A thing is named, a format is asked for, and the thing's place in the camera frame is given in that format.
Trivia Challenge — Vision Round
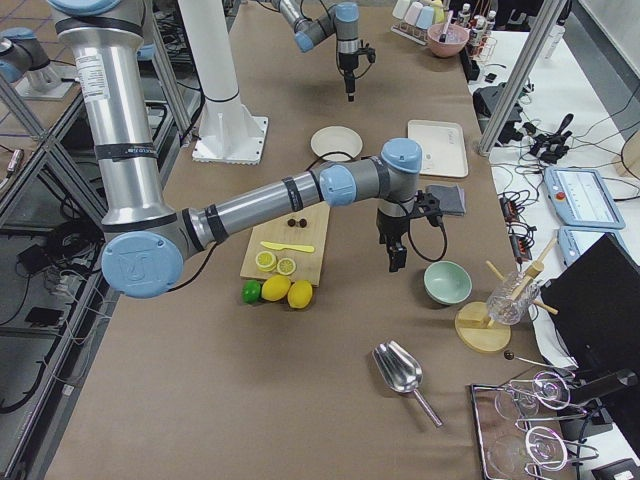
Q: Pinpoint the blue plastic cup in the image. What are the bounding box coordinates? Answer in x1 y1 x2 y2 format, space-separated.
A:
415 5 434 30

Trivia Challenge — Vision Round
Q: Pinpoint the mint green bowl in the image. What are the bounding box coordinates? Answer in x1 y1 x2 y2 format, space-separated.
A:
423 261 472 305

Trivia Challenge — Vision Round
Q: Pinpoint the clear glass mug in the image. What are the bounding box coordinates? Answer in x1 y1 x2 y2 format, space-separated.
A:
487 272 540 326

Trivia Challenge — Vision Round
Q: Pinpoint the aluminium frame post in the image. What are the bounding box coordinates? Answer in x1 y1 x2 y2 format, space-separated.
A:
477 0 566 157

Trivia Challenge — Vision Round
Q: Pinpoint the white plastic cup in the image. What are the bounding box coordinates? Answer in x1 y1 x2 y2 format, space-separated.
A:
392 0 411 20

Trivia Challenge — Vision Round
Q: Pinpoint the yellow plastic knife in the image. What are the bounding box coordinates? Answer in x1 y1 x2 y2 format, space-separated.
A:
259 241 315 253

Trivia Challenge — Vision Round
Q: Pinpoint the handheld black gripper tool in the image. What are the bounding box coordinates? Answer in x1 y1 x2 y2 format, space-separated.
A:
522 113 574 165

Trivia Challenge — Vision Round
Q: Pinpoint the whole yellow lemon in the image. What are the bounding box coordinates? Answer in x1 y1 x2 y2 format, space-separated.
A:
287 280 313 309
261 275 291 301

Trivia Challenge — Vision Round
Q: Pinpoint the pink bowl with ice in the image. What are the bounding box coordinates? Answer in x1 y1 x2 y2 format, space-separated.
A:
427 23 469 58

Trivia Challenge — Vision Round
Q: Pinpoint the green lime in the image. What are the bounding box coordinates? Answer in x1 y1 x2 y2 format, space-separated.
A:
241 279 262 304

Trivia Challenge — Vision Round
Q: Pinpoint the wine glass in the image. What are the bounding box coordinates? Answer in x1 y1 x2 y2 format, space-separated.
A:
494 371 570 420
487 426 568 479

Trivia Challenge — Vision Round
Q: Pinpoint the white wire cup rack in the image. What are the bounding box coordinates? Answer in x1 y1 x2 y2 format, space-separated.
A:
390 21 427 46

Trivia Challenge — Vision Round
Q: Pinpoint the cream rectangular tray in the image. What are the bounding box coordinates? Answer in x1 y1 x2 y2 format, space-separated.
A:
407 120 469 178

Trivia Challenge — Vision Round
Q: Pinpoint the black monitor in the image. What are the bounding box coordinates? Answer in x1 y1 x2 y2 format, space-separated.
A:
540 232 640 377

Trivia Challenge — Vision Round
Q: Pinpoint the lemon half slice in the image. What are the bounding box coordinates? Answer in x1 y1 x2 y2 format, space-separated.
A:
255 250 278 272

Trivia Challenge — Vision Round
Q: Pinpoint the pink plastic cup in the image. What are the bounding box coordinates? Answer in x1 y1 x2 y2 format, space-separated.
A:
403 1 423 26

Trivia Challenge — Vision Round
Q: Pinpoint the lower wine glass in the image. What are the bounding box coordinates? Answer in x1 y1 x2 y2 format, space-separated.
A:
487 426 568 479

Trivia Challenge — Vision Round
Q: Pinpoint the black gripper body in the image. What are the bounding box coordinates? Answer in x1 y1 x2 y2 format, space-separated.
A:
376 203 411 249
337 40 361 75

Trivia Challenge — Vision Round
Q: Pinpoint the dark framed tray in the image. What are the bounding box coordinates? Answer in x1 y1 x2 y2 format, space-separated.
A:
468 382 616 480

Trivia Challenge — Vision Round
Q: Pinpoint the wooden cup tree stand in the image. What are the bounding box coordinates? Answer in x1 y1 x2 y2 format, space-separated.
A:
455 237 558 353

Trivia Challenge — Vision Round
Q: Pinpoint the wooden cutting board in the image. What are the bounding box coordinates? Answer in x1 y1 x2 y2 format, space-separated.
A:
240 202 330 287

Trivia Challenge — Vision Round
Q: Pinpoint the metal scoop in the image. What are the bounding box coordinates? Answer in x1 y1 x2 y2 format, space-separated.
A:
372 340 443 428

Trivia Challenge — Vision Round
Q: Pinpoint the black tipped metal muddler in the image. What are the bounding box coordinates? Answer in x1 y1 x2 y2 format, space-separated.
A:
439 10 454 43

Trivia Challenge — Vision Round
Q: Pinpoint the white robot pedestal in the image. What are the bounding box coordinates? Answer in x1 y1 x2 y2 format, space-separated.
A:
178 0 268 165

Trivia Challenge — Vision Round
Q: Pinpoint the grey folded cloth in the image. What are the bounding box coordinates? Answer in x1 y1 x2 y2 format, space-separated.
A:
426 184 466 216

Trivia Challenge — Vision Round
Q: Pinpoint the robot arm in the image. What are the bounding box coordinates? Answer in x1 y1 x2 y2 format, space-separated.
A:
47 1 422 298
258 1 375 102

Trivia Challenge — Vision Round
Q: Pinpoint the dark red cherry pair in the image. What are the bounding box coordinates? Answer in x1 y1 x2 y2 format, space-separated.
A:
287 218 308 228

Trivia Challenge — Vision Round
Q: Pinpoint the upper wine glass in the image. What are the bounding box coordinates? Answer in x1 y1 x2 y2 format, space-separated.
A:
494 371 570 420

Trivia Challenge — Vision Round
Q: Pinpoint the black stand device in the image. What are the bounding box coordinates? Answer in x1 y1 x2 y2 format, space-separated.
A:
472 82 523 132

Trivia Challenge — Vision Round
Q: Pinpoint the cream round plate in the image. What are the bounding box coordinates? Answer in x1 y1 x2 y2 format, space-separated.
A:
310 126 363 162

